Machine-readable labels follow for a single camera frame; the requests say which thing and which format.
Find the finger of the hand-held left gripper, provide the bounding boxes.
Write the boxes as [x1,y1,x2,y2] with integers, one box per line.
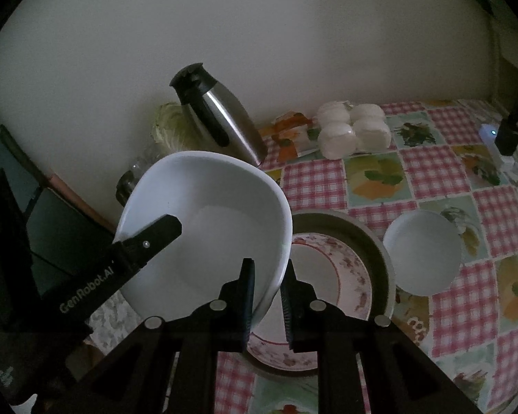
[111,214,183,269]

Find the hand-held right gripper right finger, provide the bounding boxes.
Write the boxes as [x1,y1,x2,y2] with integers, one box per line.
[280,260,484,414]

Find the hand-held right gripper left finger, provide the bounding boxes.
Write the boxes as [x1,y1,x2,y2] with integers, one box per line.
[69,258,256,414]

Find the pink floral bowl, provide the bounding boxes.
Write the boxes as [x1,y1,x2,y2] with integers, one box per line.
[247,233,372,372]

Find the large white bowl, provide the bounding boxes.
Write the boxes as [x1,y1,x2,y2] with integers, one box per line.
[112,151,293,322]

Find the round metal tray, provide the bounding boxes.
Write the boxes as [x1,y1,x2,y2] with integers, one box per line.
[291,209,395,382]

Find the glass jar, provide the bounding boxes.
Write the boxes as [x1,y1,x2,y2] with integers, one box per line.
[116,147,157,206]

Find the black chair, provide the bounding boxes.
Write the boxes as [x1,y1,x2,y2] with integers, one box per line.
[0,168,115,303]

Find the napa cabbage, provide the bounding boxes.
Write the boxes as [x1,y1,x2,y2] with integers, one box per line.
[151,102,196,152]

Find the steel thermos jug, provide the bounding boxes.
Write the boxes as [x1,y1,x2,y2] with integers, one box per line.
[170,64,268,167]

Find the small white bowl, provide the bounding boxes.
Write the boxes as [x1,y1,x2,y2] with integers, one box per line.
[383,210,463,296]

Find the orange snack packet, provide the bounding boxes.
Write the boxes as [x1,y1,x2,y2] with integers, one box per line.
[270,111,321,157]

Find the checked printed tablecloth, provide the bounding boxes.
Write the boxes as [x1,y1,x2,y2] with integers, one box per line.
[86,99,518,414]

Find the black power adapter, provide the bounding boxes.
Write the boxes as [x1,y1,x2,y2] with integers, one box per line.
[496,110,518,156]

